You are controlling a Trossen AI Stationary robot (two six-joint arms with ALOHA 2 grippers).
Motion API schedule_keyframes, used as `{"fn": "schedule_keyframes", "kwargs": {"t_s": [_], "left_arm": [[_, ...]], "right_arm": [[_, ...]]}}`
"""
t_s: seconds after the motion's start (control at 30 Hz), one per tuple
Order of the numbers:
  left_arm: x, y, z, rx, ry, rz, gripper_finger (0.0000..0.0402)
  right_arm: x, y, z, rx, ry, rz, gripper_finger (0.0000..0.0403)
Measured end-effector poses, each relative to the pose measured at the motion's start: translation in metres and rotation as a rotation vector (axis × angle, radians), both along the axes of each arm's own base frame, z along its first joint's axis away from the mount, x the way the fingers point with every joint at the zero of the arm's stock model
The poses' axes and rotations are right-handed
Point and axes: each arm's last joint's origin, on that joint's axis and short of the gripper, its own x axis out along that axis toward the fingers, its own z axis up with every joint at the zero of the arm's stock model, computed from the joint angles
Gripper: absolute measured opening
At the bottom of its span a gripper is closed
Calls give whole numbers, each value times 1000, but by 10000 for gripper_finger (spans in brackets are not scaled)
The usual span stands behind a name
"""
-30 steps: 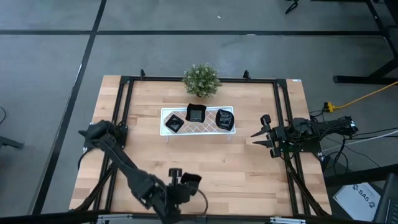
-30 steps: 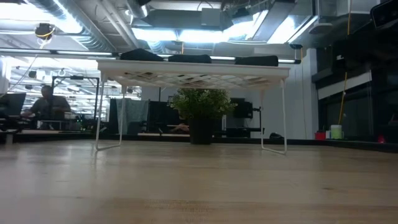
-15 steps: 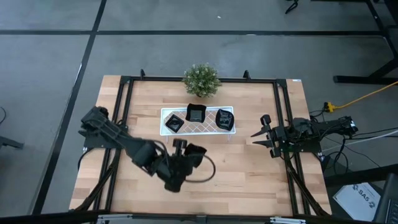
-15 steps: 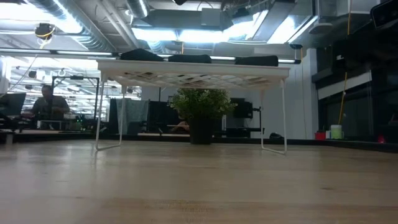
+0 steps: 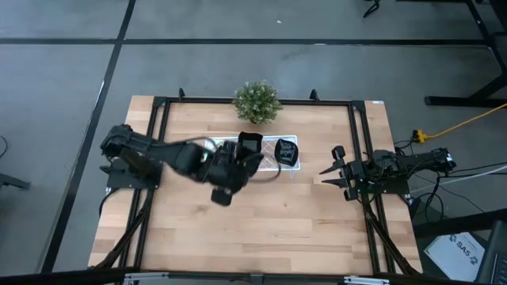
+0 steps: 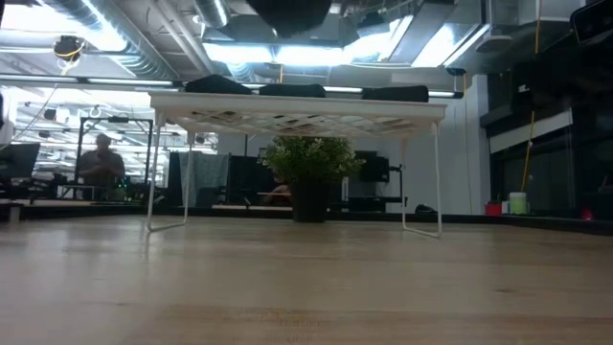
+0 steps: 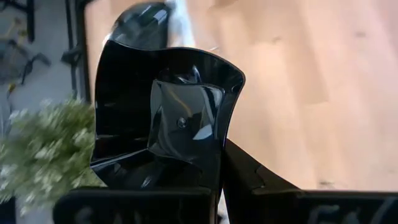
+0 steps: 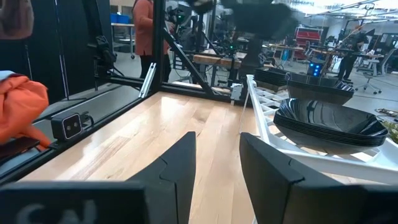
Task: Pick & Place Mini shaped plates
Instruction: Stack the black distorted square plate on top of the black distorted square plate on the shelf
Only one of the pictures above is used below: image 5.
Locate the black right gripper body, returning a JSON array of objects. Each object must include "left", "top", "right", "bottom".
[{"left": 345, "top": 160, "right": 368, "bottom": 191}]

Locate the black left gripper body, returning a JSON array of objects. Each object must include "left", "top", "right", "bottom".
[{"left": 204, "top": 140, "right": 254, "bottom": 195}]

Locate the wavy-edged black mini plate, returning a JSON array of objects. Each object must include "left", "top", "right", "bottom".
[{"left": 237, "top": 131, "right": 265, "bottom": 154}]

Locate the glossy black mini plate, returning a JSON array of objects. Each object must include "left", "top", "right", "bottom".
[{"left": 274, "top": 138, "right": 299, "bottom": 168}]

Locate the green potted plant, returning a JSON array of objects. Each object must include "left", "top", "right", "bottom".
[{"left": 232, "top": 80, "right": 283, "bottom": 125}]

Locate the black desk beam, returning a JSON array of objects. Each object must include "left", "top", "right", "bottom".
[{"left": 414, "top": 207, "right": 507, "bottom": 238}]

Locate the white paper sheet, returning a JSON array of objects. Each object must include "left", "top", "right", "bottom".
[{"left": 423, "top": 232, "right": 486, "bottom": 283}]

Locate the black laptop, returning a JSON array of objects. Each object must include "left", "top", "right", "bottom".
[{"left": 474, "top": 219, "right": 507, "bottom": 285}]

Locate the black front beam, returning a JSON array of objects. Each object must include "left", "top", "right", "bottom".
[{"left": 0, "top": 267, "right": 507, "bottom": 285}]

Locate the grey chair base leg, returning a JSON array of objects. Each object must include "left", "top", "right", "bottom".
[{"left": 0, "top": 172, "right": 32, "bottom": 191}]

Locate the white wire lattice rack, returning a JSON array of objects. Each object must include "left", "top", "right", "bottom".
[{"left": 204, "top": 135, "right": 301, "bottom": 181}]

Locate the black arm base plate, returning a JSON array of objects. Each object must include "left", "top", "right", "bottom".
[
  {"left": 356, "top": 173, "right": 411, "bottom": 196},
  {"left": 99, "top": 160, "right": 164, "bottom": 190}
]

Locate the yellow extension cord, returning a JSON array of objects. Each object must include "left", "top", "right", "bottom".
[{"left": 413, "top": 102, "right": 507, "bottom": 144}]

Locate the black cable bundle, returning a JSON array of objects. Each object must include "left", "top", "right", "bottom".
[
  {"left": 94, "top": 188, "right": 155, "bottom": 270},
  {"left": 362, "top": 193, "right": 421, "bottom": 276}
]

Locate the silver metal bracket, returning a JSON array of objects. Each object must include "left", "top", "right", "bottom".
[
  {"left": 122, "top": 272, "right": 171, "bottom": 285},
  {"left": 343, "top": 275, "right": 391, "bottom": 285}
]

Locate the black desk leg frame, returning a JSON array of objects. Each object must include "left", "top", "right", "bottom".
[{"left": 424, "top": 0, "right": 507, "bottom": 108}]

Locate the white floor cable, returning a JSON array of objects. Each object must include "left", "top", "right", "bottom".
[{"left": 410, "top": 165, "right": 507, "bottom": 194}]

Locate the black hanging cable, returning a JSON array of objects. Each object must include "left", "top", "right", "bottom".
[{"left": 363, "top": 0, "right": 382, "bottom": 19}]

